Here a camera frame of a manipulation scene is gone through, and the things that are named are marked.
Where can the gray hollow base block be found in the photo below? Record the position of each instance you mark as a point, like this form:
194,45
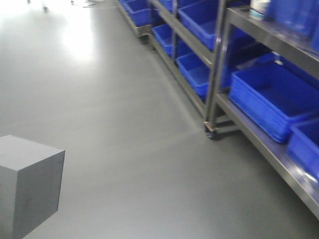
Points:
30,184

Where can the background steel rack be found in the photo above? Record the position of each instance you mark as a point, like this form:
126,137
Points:
248,65

